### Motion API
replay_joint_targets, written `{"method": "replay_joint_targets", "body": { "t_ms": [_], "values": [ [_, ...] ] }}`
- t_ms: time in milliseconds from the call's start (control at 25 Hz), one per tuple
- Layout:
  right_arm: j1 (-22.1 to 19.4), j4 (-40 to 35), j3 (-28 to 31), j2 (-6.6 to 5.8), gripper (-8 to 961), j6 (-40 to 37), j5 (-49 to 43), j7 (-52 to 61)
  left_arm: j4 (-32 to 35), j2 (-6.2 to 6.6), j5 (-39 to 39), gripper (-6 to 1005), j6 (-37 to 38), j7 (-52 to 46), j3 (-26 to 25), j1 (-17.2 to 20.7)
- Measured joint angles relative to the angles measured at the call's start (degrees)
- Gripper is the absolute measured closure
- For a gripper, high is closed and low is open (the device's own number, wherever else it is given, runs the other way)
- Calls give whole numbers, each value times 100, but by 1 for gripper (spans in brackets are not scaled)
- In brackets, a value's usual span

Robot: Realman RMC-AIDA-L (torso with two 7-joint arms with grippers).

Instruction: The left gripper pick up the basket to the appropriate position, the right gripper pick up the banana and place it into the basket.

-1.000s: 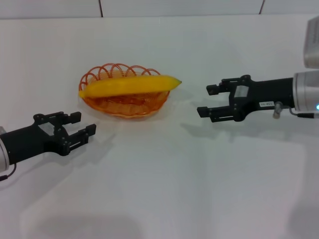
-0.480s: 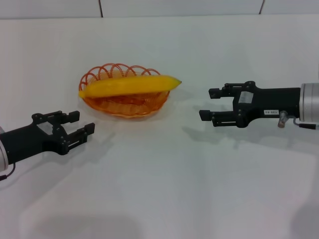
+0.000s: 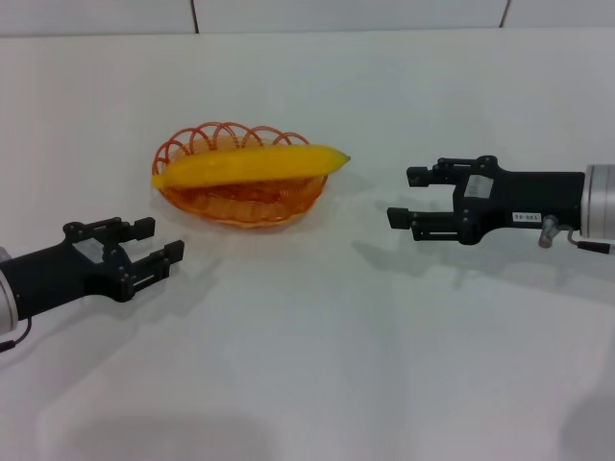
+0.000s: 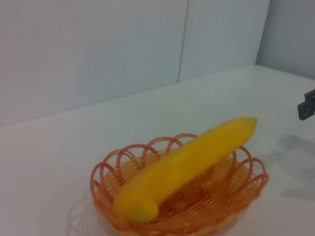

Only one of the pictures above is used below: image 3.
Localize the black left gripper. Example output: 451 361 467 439
0 216 186 322

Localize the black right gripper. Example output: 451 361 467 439
386 154 588 247

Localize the orange wire basket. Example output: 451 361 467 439
152 120 330 227

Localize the yellow banana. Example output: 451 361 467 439
151 143 352 190

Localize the thin dark left arm cable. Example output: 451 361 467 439
0 318 35 353

